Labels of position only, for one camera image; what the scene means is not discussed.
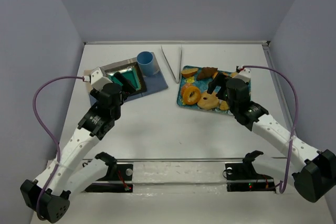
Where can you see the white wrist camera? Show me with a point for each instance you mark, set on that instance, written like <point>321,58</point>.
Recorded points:
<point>243,73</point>
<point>95,79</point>

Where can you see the blue cloth placemat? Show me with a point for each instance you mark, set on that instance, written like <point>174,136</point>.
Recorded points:
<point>154,83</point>

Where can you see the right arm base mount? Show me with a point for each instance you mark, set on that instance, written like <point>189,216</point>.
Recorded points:
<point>242,177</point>

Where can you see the brown chocolate croissant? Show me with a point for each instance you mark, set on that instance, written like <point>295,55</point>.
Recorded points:
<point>206,72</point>

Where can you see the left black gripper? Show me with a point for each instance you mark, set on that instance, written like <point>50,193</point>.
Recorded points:
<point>124,91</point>

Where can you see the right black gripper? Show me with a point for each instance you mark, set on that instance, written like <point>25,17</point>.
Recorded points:
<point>220,85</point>

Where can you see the sliced baguette piece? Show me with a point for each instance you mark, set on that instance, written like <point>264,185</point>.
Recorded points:
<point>189,72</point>

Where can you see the orange glazed donut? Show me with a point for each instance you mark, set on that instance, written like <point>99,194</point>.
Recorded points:
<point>191,95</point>

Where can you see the blue cup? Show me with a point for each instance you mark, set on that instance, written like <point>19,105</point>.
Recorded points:
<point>145,61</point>

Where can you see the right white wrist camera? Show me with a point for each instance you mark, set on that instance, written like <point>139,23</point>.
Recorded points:
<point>243,73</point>

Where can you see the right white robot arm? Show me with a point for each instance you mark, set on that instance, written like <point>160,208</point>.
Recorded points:
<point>310,171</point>

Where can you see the orange cream bun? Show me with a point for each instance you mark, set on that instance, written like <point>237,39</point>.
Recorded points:
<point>184,87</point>

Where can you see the pale plain donut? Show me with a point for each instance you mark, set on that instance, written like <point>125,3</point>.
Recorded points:
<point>208,101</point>

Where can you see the teal floral tray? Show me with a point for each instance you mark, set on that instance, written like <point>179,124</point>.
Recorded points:
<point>203,86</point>

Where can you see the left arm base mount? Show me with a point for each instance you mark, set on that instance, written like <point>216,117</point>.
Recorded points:
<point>117,178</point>

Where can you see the green square plate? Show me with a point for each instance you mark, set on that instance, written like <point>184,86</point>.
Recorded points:
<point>129,70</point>

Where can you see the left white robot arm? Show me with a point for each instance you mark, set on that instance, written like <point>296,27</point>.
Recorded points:
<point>50,193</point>

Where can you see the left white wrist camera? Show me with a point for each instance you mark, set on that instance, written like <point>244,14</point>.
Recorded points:
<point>95,79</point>

